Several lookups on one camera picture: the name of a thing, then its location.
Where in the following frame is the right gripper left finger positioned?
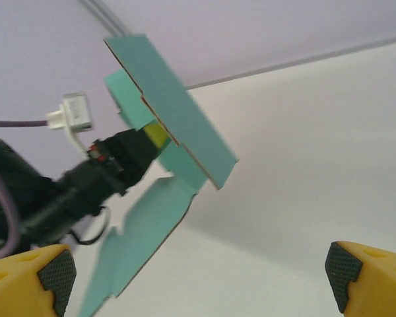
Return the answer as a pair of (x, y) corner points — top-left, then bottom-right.
(0, 243), (77, 317)

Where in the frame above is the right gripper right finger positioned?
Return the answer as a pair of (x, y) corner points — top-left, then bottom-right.
(324, 240), (396, 317)

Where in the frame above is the teal paper box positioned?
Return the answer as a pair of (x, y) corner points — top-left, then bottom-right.
(75, 32), (240, 317)

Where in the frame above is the left gripper thin black wire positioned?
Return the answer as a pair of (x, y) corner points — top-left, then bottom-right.
(67, 204), (112, 246)

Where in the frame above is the white wall socket plug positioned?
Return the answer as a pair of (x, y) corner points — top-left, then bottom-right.
(46, 92), (96, 156)

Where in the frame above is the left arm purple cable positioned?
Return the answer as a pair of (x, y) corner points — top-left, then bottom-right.
(0, 119), (49, 262)

